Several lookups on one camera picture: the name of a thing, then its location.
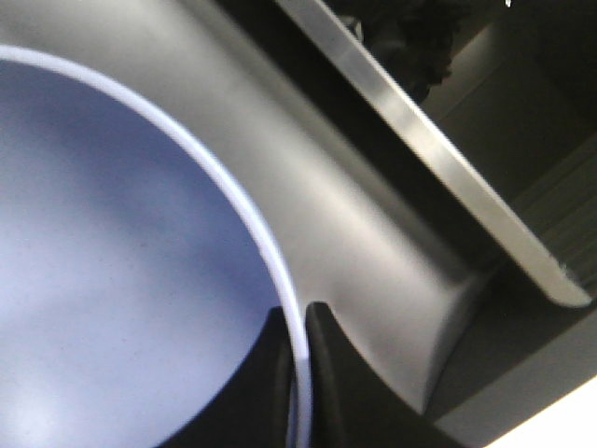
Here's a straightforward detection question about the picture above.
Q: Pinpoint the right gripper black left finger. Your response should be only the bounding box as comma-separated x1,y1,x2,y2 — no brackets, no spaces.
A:
162,307,294,448

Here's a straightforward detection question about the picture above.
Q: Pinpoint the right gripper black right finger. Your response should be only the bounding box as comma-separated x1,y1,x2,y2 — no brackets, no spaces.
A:
306,301,461,448

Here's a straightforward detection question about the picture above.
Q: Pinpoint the blue plastic bowl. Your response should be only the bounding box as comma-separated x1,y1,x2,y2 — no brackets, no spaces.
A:
1,45,312,447

